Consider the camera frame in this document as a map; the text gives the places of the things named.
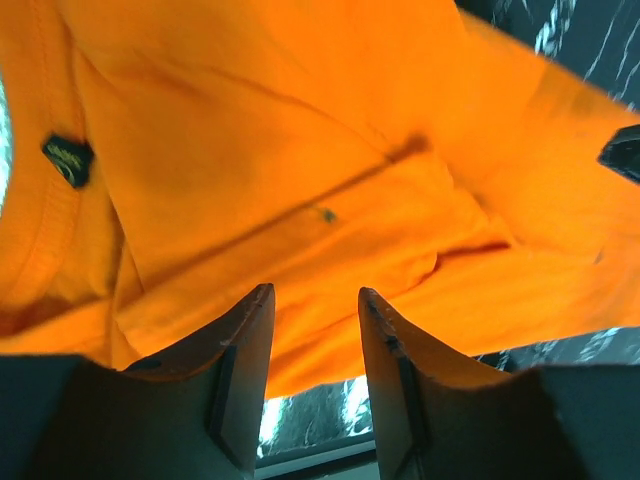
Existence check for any orange t shirt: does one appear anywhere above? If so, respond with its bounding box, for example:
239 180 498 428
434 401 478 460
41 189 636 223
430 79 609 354
0 0 640 399

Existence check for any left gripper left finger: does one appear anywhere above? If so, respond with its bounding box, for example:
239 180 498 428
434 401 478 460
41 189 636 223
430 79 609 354
1 284 275 479

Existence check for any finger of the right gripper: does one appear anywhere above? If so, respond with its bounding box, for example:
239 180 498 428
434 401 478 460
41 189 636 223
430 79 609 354
598 124 640 185

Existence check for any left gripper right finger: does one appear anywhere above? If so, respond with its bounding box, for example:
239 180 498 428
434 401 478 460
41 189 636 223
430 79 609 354
358 288 639 479

